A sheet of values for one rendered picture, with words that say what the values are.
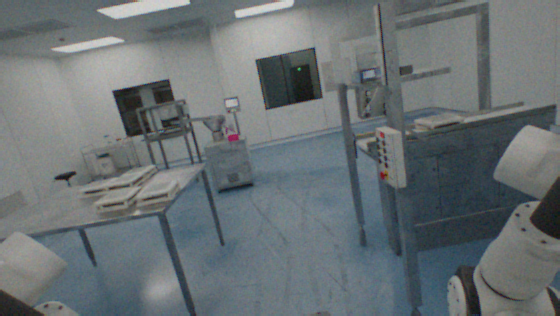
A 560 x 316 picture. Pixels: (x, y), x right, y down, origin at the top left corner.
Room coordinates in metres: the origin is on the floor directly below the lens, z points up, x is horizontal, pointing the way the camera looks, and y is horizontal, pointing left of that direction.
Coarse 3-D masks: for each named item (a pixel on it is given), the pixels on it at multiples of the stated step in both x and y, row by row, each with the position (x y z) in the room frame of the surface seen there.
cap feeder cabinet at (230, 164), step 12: (216, 144) 4.57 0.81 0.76; (228, 144) 4.53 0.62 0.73; (240, 144) 4.53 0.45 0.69; (216, 156) 4.53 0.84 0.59; (228, 156) 4.53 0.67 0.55; (240, 156) 4.53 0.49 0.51; (216, 168) 4.53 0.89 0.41; (228, 168) 4.53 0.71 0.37; (240, 168) 4.53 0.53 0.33; (252, 168) 4.80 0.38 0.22; (216, 180) 4.53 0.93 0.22; (228, 180) 4.53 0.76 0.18; (240, 180) 4.53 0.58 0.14; (252, 180) 4.53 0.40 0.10
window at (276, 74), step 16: (256, 64) 7.35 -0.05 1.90; (272, 64) 7.35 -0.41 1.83; (288, 64) 7.35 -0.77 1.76; (304, 64) 7.35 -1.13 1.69; (272, 80) 7.35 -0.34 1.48; (288, 80) 7.35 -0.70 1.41; (304, 80) 7.35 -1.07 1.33; (272, 96) 7.35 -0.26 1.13; (288, 96) 7.35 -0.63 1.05; (304, 96) 7.35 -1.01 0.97; (320, 96) 7.35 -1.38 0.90
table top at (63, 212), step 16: (160, 176) 2.75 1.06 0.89; (176, 176) 2.63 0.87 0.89; (192, 176) 2.52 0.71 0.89; (64, 192) 2.92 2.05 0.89; (176, 192) 2.16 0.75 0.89; (32, 208) 2.57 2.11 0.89; (48, 208) 2.46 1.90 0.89; (64, 208) 2.36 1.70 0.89; (80, 208) 2.26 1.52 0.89; (128, 208) 2.02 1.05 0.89; (144, 208) 1.95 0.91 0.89; (160, 208) 1.88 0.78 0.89; (0, 224) 2.29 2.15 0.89; (16, 224) 2.20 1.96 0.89; (32, 224) 2.12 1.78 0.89; (48, 224) 2.04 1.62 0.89; (64, 224) 1.97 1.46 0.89; (80, 224) 1.90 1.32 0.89; (96, 224) 1.89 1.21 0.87; (0, 240) 1.95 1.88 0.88
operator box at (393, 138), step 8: (376, 128) 1.45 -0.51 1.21; (384, 128) 1.42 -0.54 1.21; (392, 136) 1.29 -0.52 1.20; (400, 136) 1.29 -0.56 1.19; (392, 144) 1.29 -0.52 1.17; (400, 144) 1.29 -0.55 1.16; (392, 152) 1.29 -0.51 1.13; (400, 152) 1.29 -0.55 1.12; (384, 160) 1.39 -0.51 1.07; (392, 160) 1.29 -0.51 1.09; (400, 160) 1.29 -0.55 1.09; (384, 168) 1.40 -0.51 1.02; (392, 168) 1.30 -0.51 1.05; (400, 168) 1.29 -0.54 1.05; (392, 176) 1.31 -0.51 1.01; (400, 176) 1.29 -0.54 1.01; (392, 184) 1.32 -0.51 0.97; (400, 184) 1.29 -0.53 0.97
